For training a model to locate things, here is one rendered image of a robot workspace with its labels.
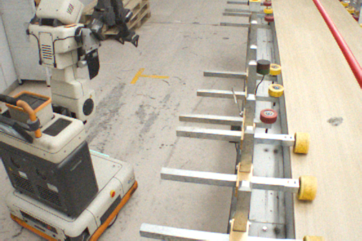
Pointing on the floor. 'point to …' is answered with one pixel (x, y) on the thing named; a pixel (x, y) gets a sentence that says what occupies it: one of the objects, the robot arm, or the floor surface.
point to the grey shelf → (8, 2)
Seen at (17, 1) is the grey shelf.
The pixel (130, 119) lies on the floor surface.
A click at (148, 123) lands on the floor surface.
